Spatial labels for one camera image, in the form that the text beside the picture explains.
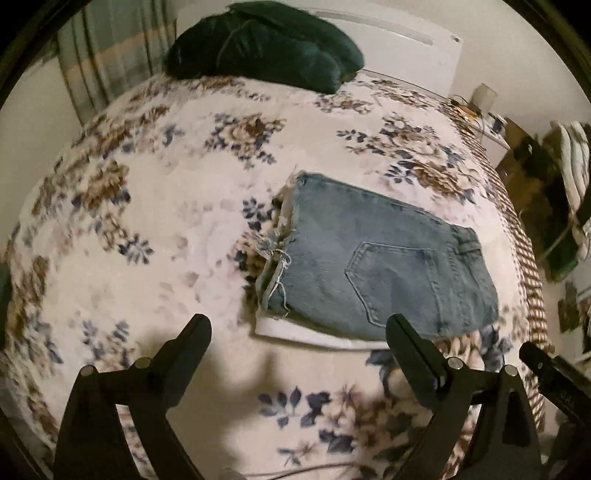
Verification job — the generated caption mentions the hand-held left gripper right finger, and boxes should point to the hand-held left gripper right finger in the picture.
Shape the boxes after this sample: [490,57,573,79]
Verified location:
[385,313,543,480]

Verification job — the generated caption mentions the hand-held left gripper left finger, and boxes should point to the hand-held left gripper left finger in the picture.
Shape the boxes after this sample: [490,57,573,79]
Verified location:
[54,313,213,480]

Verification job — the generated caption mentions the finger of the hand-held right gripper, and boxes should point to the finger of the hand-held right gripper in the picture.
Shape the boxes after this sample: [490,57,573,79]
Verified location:
[518,342,591,428]

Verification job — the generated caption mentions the blue denim pants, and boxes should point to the blue denim pants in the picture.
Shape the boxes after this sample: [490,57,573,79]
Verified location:
[255,171,501,343]

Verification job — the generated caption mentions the white folded cloth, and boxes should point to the white folded cloth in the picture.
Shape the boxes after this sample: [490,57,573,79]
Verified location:
[254,310,393,352]

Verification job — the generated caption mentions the floral blanket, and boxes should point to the floral blanket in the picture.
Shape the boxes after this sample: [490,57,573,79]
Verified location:
[0,74,548,480]

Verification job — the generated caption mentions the striped hanging cloth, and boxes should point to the striped hanging cloth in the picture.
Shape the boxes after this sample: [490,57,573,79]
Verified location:
[549,121,591,250]

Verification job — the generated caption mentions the cluttered nightstand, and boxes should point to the cluttered nightstand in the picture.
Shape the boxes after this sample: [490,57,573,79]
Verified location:
[448,83,513,153]

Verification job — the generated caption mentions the striped curtain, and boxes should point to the striped curtain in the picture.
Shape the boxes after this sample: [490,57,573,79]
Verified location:
[55,0,178,126]

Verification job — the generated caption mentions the white headboard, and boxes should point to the white headboard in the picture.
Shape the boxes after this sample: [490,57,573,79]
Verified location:
[300,6,463,97]

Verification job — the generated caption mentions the dark green pillow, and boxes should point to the dark green pillow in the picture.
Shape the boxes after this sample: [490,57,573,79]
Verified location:
[164,1,365,94]

